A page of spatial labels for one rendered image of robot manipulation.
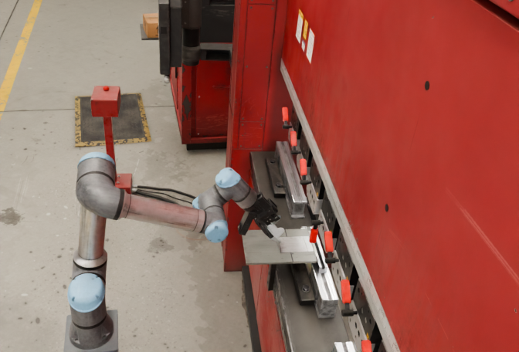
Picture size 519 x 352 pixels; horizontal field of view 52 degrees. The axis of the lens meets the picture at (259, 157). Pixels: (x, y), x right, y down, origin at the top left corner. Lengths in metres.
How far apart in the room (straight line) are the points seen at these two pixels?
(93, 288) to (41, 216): 1.98
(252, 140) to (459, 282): 1.90
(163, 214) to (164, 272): 1.68
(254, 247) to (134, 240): 1.63
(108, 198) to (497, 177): 1.11
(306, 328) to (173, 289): 1.42
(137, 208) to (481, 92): 1.08
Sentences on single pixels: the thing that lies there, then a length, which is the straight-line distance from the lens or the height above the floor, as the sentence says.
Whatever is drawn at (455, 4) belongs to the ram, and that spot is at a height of 2.12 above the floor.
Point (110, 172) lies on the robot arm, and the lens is 1.73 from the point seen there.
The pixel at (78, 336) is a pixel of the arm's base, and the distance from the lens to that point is 2.02.
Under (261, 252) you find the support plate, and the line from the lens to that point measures 2.02.
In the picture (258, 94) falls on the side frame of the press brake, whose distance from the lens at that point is 2.64.
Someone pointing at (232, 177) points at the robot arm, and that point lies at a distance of 1.80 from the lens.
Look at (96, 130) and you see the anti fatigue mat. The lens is 4.68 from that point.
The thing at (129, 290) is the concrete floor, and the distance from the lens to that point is 3.26.
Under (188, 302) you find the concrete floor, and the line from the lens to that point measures 3.18.
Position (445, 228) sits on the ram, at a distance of 1.04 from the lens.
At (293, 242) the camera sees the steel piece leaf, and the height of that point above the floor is 1.00.
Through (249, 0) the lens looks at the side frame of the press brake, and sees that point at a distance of 2.46.
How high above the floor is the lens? 2.38
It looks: 33 degrees down
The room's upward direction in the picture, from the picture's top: 6 degrees clockwise
